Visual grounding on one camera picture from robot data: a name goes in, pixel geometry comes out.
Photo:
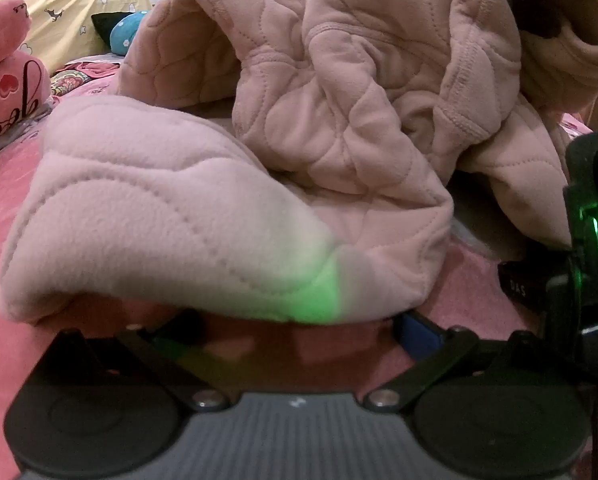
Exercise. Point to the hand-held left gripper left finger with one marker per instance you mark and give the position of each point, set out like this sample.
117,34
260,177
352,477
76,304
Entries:
151,355

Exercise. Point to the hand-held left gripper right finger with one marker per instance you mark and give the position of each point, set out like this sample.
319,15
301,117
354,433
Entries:
419,334

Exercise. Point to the pink quilted jacket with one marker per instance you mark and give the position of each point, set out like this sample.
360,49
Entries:
329,110

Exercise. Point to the pink fleece bed blanket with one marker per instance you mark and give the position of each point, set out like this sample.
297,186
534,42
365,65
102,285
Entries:
9,360

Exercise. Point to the floral pillow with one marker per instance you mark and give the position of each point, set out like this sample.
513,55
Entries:
69,82

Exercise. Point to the crumpled pink cloth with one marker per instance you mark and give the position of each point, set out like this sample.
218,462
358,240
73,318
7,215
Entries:
91,67

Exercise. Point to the pink heart script pillow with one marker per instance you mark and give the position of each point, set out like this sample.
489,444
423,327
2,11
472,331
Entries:
9,95

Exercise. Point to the rolled teal orange bunny quilt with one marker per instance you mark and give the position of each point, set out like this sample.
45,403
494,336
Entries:
126,32

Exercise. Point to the black pillow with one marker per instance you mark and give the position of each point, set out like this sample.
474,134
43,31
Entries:
104,25

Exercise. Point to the pink animal print pillow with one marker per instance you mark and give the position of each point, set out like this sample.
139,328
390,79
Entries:
1,30

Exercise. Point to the yellow printed headboard cover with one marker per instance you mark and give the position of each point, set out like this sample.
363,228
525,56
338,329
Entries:
69,5

